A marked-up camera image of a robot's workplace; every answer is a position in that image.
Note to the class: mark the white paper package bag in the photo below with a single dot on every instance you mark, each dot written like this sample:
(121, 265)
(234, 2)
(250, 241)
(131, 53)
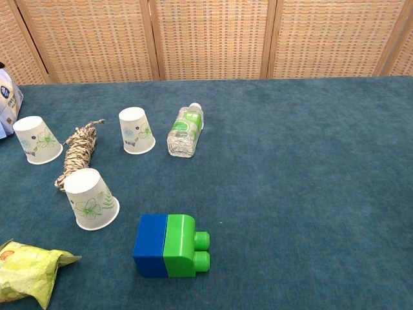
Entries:
(8, 97)

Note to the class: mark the blue toy building block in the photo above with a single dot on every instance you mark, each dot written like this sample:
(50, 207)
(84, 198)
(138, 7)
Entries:
(150, 245)

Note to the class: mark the yellow-green snack bag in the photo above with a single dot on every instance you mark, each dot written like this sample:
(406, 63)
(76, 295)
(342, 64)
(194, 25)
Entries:
(26, 271)

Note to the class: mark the green toy building block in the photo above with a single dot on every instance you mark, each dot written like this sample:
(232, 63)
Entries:
(179, 245)

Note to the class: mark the white floral paper cup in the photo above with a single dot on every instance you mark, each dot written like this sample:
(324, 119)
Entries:
(90, 200)
(135, 129)
(35, 139)

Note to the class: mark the clear plastic water bottle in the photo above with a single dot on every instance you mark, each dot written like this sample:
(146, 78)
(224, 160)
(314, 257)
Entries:
(184, 132)

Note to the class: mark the teal carpet table cover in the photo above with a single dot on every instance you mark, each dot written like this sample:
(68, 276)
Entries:
(290, 193)

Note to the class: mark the woven bamboo folding screen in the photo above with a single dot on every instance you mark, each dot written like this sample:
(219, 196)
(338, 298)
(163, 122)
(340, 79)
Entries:
(209, 38)

